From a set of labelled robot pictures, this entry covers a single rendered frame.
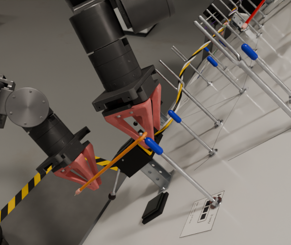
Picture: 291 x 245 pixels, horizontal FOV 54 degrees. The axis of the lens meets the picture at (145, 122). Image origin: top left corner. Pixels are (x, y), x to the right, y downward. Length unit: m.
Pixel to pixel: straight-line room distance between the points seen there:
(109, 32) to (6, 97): 0.17
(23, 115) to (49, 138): 0.09
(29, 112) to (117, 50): 0.15
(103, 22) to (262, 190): 0.25
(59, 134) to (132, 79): 0.18
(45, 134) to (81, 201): 1.34
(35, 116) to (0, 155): 1.86
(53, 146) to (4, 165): 1.71
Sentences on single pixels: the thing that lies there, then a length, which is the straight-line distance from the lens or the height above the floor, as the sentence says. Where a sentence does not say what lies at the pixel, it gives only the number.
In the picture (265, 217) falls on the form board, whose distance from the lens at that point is 0.25.
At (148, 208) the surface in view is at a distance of 0.42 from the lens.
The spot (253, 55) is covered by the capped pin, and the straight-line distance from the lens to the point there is 0.34.
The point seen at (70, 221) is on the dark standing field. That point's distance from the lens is 1.75.
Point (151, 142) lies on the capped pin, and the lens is 0.27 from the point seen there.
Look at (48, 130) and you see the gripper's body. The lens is 0.50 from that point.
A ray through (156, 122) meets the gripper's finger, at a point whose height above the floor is 1.17.
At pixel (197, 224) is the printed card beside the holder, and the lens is 0.31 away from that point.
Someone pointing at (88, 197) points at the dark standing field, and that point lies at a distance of 1.83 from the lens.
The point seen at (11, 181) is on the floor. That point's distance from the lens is 2.07.
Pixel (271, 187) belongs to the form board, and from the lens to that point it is 0.27.
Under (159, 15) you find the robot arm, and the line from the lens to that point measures 0.38.
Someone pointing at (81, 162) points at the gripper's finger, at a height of 1.09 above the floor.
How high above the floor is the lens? 1.44
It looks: 38 degrees down
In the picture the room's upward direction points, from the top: straight up
